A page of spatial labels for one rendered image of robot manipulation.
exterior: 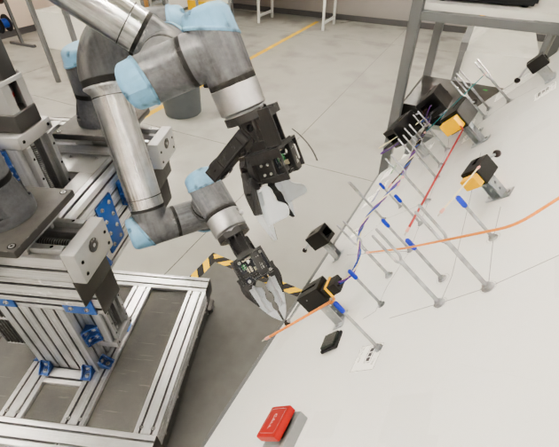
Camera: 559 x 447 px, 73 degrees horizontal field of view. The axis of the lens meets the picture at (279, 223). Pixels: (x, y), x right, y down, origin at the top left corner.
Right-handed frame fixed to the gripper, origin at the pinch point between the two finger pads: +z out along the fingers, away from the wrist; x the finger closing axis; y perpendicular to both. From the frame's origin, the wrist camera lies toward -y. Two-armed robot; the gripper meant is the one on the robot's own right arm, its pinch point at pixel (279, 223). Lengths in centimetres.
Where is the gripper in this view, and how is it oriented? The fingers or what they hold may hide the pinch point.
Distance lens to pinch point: 67.7
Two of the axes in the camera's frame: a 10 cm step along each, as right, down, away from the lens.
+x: 3.8, -4.8, 7.9
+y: 8.5, -1.5, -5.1
